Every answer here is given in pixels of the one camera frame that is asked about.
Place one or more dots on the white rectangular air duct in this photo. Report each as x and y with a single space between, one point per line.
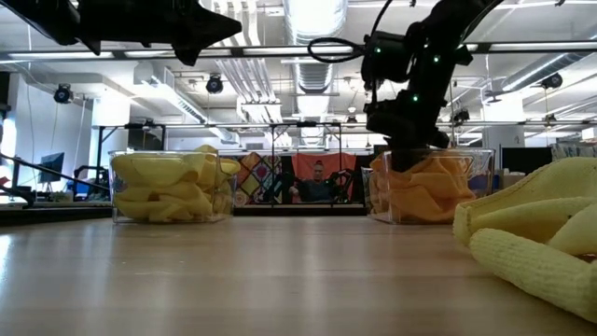
177 98

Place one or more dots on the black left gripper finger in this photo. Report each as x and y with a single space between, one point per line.
200 23
189 49

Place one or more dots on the black computer monitor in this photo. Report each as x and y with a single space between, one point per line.
52 167

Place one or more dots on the black metal workstation frame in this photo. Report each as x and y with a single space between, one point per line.
233 125

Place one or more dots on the black diagonal frame strut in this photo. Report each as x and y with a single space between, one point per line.
56 175

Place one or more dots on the cardboard box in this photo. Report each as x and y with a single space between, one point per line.
513 179

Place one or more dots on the black overhead frame bar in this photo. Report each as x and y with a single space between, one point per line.
280 50

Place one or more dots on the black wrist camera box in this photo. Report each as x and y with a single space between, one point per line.
384 58

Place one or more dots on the black standing panel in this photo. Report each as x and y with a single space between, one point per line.
527 161

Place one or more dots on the white ceiling conduit bundle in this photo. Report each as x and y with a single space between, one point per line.
247 84

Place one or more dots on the clear plastic basket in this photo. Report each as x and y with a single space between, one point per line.
122 154
482 172

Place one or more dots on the black ceiling-mounted camera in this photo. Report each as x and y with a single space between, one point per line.
214 85
461 116
551 80
63 93

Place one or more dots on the colourful patchwork quilt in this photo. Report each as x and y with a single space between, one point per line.
254 172

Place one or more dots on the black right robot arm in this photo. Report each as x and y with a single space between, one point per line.
448 28

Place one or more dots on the silver ventilation duct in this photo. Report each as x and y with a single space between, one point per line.
536 74
315 93

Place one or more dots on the person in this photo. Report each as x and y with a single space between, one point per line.
312 189

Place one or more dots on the leaf-print curtain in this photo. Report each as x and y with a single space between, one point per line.
573 150

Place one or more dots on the red hanging cloth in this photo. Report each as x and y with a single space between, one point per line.
336 161

